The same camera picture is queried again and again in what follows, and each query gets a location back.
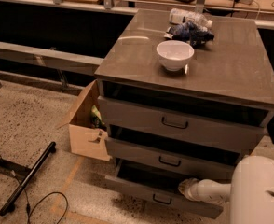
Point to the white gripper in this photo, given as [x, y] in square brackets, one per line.
[193, 190]

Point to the black stand leg bar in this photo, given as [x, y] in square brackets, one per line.
[9, 206]

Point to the clear plastic bottle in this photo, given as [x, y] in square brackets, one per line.
[178, 16]

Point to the grey drawer cabinet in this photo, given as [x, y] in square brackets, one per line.
[229, 79]

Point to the blue crumpled chip bag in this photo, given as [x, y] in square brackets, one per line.
[189, 32]

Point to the grey metal railing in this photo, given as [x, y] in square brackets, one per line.
[81, 64]

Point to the cardboard box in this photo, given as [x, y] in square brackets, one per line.
[85, 139]

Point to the grey bottom drawer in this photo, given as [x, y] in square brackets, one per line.
[157, 186]

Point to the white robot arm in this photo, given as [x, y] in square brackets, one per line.
[250, 193]

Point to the white bowl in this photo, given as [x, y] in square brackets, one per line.
[174, 55]

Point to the grey middle drawer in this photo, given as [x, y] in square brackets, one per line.
[173, 162]

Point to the grey top drawer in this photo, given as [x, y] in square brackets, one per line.
[179, 126]

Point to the grey drawer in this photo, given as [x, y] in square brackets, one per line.
[179, 126]
[157, 186]
[173, 162]

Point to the green snack bag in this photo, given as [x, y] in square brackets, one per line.
[96, 118]

